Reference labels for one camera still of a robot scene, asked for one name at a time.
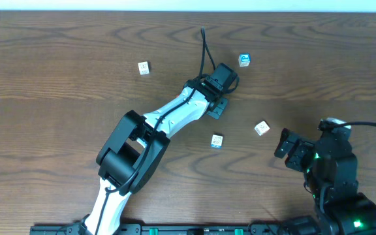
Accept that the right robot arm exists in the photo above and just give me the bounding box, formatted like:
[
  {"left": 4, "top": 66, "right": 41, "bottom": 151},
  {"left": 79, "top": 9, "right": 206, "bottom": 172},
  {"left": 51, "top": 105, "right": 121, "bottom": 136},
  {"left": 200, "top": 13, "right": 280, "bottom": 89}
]
[{"left": 274, "top": 127, "right": 376, "bottom": 234}]

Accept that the blue picture block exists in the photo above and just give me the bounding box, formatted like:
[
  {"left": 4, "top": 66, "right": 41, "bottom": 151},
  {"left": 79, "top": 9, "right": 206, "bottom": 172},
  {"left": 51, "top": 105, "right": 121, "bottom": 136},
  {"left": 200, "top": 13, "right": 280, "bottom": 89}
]
[{"left": 238, "top": 54, "right": 251, "bottom": 67}]

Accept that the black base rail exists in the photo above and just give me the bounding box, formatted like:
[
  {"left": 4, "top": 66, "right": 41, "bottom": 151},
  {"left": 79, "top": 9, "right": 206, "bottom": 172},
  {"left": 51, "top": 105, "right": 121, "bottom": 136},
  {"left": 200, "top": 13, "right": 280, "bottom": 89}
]
[{"left": 29, "top": 223, "right": 361, "bottom": 235}]

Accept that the white block blue bottom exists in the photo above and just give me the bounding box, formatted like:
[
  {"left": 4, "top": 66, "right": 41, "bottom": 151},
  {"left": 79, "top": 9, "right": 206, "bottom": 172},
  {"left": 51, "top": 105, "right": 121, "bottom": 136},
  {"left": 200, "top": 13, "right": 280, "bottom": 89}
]
[{"left": 210, "top": 134, "right": 223, "bottom": 149}]

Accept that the white block right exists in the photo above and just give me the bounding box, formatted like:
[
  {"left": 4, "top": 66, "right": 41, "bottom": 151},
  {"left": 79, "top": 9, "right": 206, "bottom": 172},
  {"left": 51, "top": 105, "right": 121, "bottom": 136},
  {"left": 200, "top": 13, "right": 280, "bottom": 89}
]
[{"left": 254, "top": 121, "right": 270, "bottom": 136}]

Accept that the white block upper left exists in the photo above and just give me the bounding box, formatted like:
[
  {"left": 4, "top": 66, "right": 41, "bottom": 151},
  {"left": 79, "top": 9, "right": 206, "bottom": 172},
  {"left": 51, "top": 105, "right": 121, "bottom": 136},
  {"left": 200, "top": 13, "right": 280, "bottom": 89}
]
[{"left": 138, "top": 61, "right": 149, "bottom": 75}]

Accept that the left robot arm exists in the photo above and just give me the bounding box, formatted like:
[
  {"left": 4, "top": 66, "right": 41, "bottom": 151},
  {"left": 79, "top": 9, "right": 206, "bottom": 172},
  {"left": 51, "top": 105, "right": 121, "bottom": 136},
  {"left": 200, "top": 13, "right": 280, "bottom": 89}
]
[{"left": 79, "top": 74, "right": 239, "bottom": 234}]

